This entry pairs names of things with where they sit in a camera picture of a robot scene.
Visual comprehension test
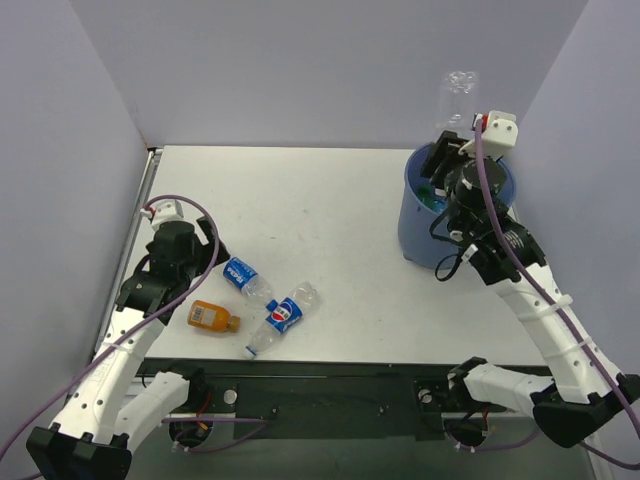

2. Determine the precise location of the green plastic bottle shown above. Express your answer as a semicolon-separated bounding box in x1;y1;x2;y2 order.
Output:
416;185;437;208

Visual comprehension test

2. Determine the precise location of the small Pepsi bottle blue cap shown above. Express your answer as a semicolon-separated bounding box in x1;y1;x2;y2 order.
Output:
223;257;278;312

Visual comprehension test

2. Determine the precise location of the clear bottle white neck ring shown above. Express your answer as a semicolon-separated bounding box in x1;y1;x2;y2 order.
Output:
433;69;481;132

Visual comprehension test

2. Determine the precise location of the large Pepsi bottle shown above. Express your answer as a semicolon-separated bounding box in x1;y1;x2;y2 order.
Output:
243;282;320;360

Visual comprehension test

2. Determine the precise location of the small blue label water bottle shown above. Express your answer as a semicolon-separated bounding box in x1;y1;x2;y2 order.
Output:
431;199;447;213

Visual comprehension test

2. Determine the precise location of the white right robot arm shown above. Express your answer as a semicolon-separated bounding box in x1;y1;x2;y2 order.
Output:
420;131;639;448

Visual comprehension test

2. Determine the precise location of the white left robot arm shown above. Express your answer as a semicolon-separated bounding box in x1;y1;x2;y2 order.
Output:
26;216;229;479

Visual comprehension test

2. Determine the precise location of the blue plastic bin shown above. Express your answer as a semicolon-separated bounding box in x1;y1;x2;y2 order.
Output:
397;142;519;269

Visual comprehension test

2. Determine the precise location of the orange juice bottle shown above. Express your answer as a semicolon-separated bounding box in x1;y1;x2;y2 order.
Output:
187;300;241;333

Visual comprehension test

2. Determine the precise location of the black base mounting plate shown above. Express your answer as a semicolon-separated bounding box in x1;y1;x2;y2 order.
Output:
136;359;486;441

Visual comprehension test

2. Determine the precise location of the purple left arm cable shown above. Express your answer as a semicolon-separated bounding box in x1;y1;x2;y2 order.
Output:
0;195;271;480

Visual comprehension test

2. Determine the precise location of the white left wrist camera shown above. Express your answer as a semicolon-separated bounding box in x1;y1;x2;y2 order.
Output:
140;200;184;230

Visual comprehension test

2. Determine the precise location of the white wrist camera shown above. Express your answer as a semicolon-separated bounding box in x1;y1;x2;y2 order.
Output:
140;200;184;230
458;110;518;161

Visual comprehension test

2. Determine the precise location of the black strap loop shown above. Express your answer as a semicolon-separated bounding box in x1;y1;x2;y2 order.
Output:
433;252;464;283

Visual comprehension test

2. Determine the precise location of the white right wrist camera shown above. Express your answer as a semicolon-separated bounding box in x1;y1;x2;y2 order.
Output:
458;110;518;161

